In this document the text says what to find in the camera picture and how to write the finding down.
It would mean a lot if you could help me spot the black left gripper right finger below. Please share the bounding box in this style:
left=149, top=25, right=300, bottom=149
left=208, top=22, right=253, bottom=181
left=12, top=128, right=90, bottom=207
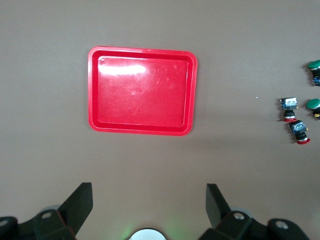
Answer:
left=198, top=183, right=309, bottom=240

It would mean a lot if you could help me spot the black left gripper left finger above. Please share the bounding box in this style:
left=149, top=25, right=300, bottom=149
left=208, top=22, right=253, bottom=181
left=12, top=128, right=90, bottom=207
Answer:
left=0, top=182, right=94, bottom=240

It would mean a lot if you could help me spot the red mushroom push button switch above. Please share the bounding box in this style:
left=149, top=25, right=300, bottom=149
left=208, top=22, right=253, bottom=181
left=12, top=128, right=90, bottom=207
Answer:
left=287, top=119, right=311, bottom=146
left=279, top=97, right=300, bottom=123

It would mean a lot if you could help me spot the brown table mat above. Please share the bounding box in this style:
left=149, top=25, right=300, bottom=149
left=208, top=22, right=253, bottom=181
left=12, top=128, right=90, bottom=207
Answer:
left=0, top=0, right=320, bottom=240

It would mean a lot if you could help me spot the red plastic tray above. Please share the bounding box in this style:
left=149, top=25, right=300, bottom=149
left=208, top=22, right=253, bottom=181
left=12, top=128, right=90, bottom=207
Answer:
left=87, top=45, right=198, bottom=137

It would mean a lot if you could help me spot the green mushroom push button switch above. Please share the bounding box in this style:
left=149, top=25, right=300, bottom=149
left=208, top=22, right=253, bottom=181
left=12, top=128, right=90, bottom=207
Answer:
left=306, top=98, right=320, bottom=119
left=306, top=59, right=320, bottom=87

